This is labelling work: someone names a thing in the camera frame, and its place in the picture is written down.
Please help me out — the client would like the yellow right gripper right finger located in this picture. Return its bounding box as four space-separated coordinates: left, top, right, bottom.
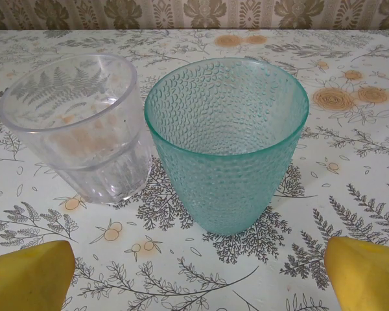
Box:
324 236 389 311

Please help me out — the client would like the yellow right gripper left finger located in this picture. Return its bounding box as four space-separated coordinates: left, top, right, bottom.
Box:
0 240 76 311

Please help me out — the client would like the clear plastic tumbler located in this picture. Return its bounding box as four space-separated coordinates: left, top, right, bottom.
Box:
0 53 153 205

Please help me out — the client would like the floral tablecloth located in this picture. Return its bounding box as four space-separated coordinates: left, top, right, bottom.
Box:
0 29 389 311

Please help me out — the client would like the teal textured plastic cup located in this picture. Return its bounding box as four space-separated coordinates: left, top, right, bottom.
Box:
143 57 310 234

